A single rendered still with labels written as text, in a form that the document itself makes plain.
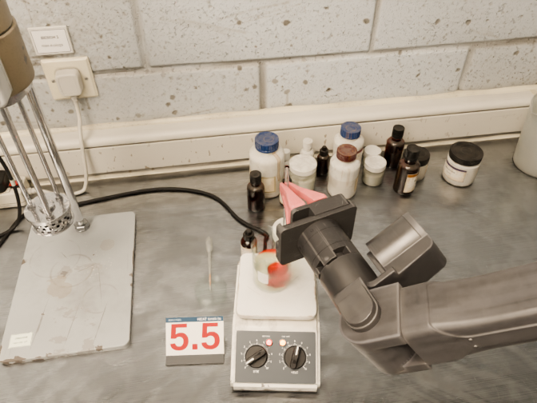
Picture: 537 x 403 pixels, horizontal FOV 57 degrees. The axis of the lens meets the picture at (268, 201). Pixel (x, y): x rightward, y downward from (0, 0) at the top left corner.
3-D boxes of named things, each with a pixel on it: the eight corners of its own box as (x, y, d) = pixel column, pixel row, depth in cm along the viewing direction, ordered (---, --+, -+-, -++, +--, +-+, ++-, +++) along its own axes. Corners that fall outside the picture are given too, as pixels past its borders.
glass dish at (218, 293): (197, 310, 83) (196, 303, 82) (193, 285, 87) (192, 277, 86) (229, 304, 84) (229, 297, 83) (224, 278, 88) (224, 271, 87)
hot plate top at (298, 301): (316, 321, 73) (317, 317, 72) (235, 318, 73) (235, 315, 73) (313, 257, 82) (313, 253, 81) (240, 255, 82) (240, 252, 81)
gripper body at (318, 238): (274, 221, 58) (303, 267, 53) (349, 195, 61) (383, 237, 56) (273, 255, 62) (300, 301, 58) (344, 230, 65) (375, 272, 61)
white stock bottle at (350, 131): (334, 180, 107) (339, 137, 99) (328, 161, 111) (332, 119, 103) (362, 177, 107) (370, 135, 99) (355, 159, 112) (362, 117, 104)
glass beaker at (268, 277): (297, 291, 76) (300, 256, 70) (256, 300, 75) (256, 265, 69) (284, 257, 81) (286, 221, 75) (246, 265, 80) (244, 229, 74)
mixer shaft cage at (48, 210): (73, 234, 77) (14, 95, 59) (27, 240, 76) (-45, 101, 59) (77, 204, 82) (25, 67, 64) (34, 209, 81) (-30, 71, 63)
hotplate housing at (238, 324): (319, 395, 73) (324, 369, 67) (230, 393, 73) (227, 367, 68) (313, 273, 89) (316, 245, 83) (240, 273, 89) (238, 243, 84)
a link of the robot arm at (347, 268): (337, 318, 51) (357, 332, 56) (391, 278, 50) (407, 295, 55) (307, 269, 56) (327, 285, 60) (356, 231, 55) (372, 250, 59)
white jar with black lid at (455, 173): (459, 163, 111) (468, 137, 106) (480, 181, 107) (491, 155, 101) (435, 172, 109) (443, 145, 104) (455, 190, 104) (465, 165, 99)
